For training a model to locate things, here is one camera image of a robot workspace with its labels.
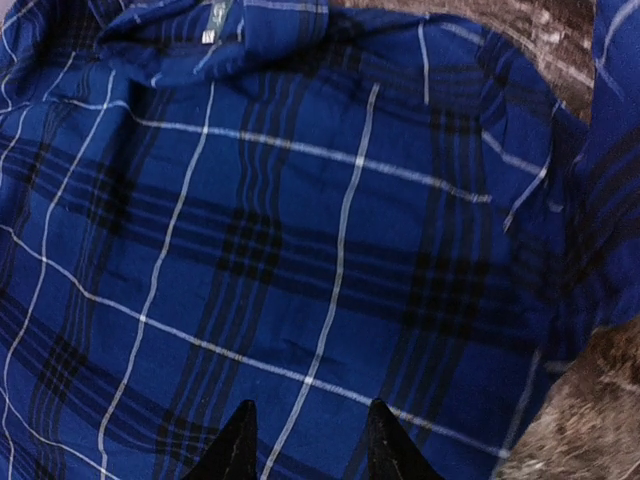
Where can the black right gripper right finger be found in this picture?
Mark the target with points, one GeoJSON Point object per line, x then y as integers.
{"type": "Point", "coordinates": [391, 454]}

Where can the blue plaid long sleeve shirt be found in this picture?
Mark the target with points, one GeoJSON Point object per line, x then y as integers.
{"type": "Point", "coordinates": [289, 209]}

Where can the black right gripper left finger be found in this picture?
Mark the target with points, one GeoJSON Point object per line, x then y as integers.
{"type": "Point", "coordinates": [233, 453]}

